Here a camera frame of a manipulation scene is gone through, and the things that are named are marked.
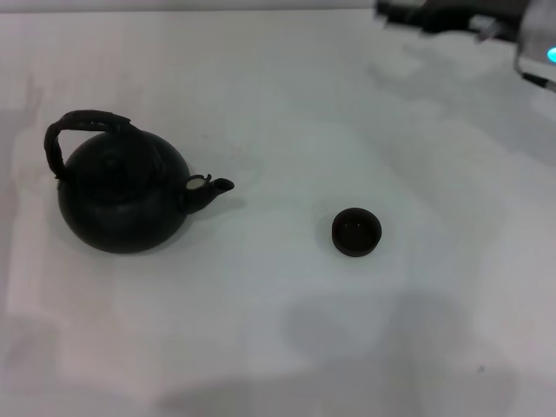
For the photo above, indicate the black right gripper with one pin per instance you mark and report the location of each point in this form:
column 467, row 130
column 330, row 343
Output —
column 434, row 17

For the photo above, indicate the small dark brown teacup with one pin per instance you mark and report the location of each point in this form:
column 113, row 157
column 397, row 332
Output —
column 357, row 232

